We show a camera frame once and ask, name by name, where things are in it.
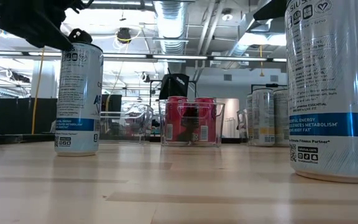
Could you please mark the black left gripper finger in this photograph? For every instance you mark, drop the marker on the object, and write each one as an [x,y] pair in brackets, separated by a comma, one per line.
[36,28]
[79,35]

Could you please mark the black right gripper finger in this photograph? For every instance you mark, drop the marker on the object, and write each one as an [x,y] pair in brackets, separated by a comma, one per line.
[270,8]

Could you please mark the white Celsius can black lid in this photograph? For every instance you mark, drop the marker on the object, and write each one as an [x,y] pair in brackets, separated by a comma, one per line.
[249,118]
[281,116]
[78,102]
[262,116]
[328,93]

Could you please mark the wide clear plastic bin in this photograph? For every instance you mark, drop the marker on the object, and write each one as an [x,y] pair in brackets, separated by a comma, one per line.
[241,124]
[129,124]

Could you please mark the black softbox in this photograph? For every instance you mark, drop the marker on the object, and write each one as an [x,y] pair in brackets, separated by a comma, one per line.
[174,87]

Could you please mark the white door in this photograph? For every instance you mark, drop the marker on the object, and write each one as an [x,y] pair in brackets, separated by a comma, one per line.
[232,115]

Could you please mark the narrow clear plastic bin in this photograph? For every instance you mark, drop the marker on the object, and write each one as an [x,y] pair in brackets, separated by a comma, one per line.
[220,124]

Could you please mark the silver round ventilation duct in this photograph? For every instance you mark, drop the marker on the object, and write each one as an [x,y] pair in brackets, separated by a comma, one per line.
[244,37]
[170,28]

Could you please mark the black overhead camera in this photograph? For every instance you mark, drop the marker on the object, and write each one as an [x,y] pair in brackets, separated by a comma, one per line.
[124,35]

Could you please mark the black stand frame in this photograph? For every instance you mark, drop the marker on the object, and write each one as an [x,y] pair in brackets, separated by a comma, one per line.
[272,85]

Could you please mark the black partition wall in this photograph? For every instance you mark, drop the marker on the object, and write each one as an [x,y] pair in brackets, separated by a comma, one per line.
[14,115]

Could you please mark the black aluminium table frame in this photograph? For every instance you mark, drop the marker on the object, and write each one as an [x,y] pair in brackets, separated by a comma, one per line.
[11,139]

